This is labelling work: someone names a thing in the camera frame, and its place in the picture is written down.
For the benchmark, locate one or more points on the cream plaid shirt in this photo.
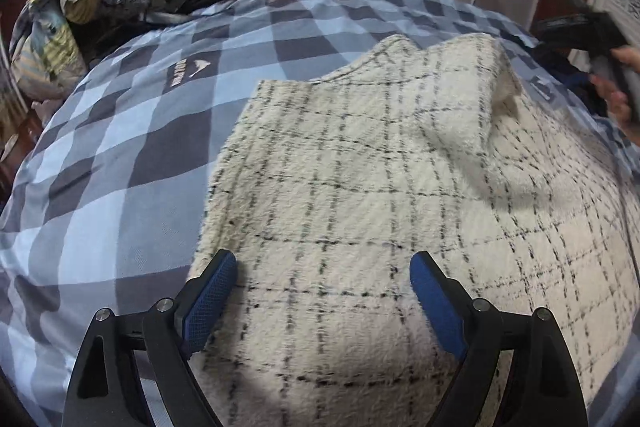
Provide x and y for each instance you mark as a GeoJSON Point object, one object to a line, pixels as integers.
{"type": "Point", "coordinates": [380, 207]}

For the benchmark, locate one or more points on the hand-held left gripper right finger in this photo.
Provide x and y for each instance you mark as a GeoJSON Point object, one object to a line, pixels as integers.
{"type": "Point", "coordinates": [437, 302]}

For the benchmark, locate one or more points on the black garment on bed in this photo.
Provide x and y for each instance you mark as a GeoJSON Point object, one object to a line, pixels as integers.
{"type": "Point", "coordinates": [200, 2]}

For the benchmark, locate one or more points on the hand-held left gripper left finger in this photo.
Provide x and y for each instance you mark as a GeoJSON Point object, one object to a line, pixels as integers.
{"type": "Point", "coordinates": [210, 302]}

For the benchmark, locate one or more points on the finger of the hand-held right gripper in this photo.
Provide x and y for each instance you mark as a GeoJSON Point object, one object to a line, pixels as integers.
{"type": "Point", "coordinates": [570, 74]}

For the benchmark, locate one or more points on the person's right hand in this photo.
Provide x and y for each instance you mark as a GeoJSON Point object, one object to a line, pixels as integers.
{"type": "Point", "coordinates": [617, 99]}

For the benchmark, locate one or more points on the pile of crumpled bedding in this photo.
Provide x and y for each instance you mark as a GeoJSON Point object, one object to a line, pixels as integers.
{"type": "Point", "coordinates": [55, 32]}

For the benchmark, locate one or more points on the blue checkered bed cover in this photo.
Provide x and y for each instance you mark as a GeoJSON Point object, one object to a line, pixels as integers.
{"type": "Point", "coordinates": [115, 147]}

